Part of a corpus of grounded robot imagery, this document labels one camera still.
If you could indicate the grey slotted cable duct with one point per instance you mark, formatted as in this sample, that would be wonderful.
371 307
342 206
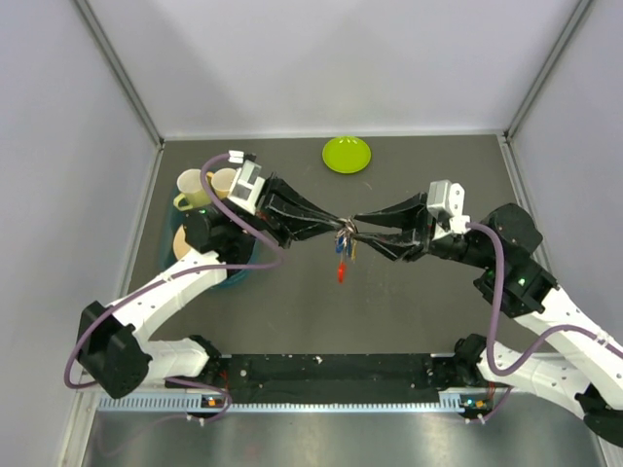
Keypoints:
195 402

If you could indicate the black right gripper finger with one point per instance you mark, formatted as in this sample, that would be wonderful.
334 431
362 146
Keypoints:
403 215
398 247

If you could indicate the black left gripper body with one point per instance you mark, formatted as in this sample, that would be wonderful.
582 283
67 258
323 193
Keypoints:
254 221

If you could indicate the patterned wooden plate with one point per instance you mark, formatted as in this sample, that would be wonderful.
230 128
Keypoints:
180 247

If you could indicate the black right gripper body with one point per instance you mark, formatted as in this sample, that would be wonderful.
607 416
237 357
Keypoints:
460 246

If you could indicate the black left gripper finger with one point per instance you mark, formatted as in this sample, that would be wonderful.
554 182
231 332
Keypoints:
285 231
285 206

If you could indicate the red-handled metal key holder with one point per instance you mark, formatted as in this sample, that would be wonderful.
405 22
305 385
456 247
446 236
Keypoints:
349 230

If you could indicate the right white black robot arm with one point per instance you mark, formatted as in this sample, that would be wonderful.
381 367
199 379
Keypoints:
539 340

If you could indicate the mustard yellow mug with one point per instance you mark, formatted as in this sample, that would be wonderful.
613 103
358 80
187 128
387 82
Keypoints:
221 181

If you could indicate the teal plastic basin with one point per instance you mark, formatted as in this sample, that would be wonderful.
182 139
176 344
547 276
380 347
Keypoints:
174 219

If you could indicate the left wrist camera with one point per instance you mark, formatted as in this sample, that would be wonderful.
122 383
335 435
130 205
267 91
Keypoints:
248 183

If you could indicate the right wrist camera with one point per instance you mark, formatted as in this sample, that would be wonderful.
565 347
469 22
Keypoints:
445 201

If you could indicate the aluminium frame rail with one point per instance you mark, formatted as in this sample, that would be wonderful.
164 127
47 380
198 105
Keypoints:
176 378

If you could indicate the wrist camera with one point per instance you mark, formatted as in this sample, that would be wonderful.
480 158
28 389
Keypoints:
248 183
445 201

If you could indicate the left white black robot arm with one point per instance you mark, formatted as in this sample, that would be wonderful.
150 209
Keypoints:
115 344

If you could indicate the pale green mug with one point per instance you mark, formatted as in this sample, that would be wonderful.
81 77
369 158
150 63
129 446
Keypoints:
191 192

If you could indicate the lime green plate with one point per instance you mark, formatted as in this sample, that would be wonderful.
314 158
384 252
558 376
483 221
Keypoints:
346 154

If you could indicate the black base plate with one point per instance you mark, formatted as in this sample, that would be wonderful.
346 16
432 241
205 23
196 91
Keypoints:
416 369

